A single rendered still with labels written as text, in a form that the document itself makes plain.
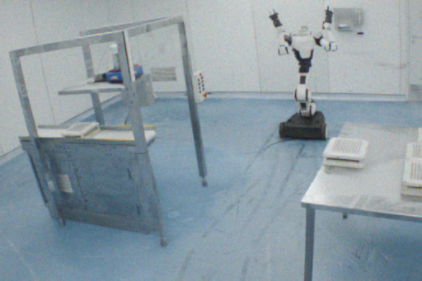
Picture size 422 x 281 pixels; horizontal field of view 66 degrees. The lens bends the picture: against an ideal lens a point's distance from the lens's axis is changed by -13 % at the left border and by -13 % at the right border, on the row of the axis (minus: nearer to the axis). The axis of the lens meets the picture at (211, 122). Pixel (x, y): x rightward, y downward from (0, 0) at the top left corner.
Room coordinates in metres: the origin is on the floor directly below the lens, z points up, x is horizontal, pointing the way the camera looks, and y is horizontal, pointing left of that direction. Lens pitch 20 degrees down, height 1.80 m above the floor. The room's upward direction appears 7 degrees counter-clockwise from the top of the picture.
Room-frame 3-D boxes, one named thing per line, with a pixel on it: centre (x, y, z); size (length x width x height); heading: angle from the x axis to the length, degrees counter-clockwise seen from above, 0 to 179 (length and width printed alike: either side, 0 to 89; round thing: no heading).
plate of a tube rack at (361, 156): (1.84, -0.77, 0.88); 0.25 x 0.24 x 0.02; 148
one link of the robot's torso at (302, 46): (4.36, -1.23, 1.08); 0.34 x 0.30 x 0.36; 86
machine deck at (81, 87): (2.62, 0.75, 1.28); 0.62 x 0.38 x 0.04; 69
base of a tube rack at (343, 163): (1.84, -0.77, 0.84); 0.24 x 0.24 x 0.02; 58
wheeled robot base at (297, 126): (4.29, -1.21, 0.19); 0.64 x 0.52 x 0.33; 153
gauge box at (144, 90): (2.68, 0.52, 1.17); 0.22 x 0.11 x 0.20; 69
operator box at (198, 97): (3.28, 0.07, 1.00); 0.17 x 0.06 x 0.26; 159
